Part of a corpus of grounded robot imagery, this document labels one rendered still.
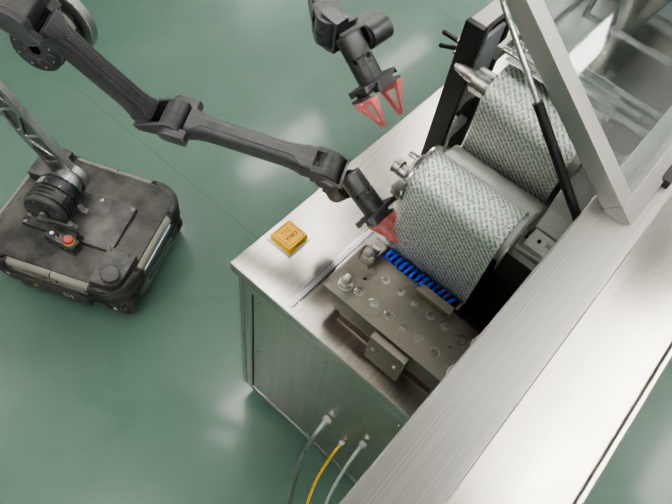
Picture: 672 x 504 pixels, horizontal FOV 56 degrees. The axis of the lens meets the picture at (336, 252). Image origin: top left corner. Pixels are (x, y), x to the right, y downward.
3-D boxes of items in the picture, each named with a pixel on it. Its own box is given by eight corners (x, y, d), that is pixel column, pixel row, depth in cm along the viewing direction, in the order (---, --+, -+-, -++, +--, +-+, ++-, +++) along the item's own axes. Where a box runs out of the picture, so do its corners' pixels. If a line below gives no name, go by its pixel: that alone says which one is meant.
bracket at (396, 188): (385, 227, 175) (408, 154, 149) (404, 240, 173) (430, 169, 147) (374, 237, 172) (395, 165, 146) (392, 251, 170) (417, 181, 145)
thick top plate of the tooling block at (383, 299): (362, 256, 160) (365, 243, 155) (491, 358, 149) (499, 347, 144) (320, 295, 153) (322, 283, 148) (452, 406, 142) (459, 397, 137)
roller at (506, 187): (450, 168, 160) (464, 135, 150) (535, 227, 153) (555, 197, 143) (422, 194, 154) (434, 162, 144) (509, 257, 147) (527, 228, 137)
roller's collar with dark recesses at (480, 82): (479, 82, 150) (487, 61, 145) (500, 95, 148) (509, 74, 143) (464, 95, 147) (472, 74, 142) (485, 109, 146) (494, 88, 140)
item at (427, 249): (387, 247, 157) (402, 202, 142) (463, 305, 151) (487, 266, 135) (386, 248, 157) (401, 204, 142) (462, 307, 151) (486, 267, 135)
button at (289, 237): (288, 224, 171) (288, 218, 169) (307, 239, 169) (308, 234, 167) (270, 239, 168) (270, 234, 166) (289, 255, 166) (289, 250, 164)
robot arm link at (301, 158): (155, 129, 144) (173, 90, 147) (160, 140, 150) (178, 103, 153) (333, 186, 142) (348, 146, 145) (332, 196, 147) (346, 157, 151)
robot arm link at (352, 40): (328, 40, 132) (343, 33, 128) (351, 26, 135) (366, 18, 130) (344, 70, 135) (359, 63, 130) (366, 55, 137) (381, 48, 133)
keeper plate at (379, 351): (368, 349, 153) (375, 330, 144) (400, 376, 150) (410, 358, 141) (362, 356, 152) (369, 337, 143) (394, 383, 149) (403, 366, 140)
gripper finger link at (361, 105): (368, 135, 138) (347, 97, 135) (388, 119, 142) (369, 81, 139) (387, 129, 133) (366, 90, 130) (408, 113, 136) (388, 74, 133)
